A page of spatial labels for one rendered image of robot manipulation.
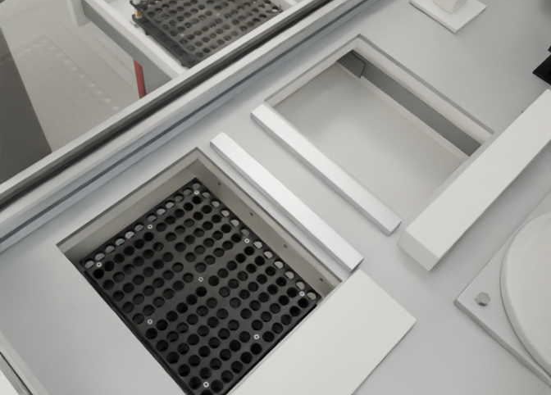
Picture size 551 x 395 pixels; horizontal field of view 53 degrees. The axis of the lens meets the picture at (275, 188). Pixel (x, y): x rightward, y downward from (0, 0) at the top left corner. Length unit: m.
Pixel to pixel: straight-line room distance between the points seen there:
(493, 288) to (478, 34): 0.43
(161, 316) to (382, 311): 0.24
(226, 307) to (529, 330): 0.32
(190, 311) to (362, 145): 0.39
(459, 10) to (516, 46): 0.10
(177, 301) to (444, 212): 0.32
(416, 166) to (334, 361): 0.39
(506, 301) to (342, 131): 0.38
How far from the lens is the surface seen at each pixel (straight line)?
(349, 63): 0.95
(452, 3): 0.93
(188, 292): 0.65
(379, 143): 0.89
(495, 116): 0.83
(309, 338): 0.58
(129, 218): 0.78
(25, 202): 0.63
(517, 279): 0.66
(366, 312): 0.60
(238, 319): 0.64
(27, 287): 0.64
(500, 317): 0.66
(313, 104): 0.91
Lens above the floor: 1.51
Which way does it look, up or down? 57 degrees down
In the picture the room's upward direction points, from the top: 10 degrees clockwise
